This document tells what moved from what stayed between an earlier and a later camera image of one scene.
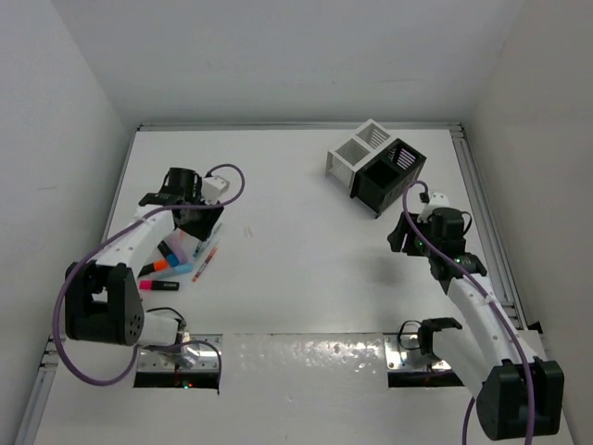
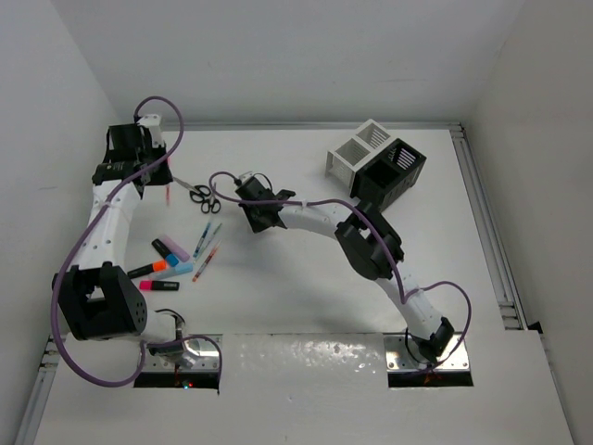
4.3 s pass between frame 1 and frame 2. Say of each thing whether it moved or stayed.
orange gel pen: stayed
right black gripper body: moved
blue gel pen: stayed
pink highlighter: stayed
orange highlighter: stayed
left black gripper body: moved
